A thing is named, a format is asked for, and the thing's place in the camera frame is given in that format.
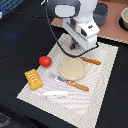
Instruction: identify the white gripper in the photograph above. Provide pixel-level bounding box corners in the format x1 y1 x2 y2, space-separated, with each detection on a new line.
62 18 99 50

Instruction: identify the red toy tomato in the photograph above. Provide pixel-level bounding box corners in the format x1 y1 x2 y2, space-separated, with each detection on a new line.
39 56 52 67

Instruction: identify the orange toy bread loaf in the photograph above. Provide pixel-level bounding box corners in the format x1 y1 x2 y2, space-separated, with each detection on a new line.
25 69 43 90

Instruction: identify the brown toy sausage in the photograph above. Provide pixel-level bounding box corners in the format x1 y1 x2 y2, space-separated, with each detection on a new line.
70 44 76 50

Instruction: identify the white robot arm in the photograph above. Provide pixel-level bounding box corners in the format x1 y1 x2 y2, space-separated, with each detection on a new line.
46 0 99 50

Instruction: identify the large grey pot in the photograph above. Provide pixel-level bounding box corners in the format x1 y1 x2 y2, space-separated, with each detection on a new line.
93 3 110 26

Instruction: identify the brown wooden board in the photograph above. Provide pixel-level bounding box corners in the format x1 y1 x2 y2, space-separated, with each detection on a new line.
50 0 128 45

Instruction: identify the round wooden plate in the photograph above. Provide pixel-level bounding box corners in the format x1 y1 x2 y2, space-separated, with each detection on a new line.
59 58 86 80

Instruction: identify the beige bowl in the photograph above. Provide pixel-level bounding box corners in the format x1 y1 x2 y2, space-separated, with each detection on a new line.
121 7 128 30

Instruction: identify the white woven placemat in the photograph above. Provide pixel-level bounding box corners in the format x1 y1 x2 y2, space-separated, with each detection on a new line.
16 32 119 128

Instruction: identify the wooden handled knife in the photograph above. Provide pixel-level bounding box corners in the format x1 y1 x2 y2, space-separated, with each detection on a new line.
81 57 101 65

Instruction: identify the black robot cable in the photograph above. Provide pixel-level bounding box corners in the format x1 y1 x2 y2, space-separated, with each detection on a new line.
41 0 100 58

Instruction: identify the wooden handled fork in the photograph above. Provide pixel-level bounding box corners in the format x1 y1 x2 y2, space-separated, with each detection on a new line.
48 73 89 91

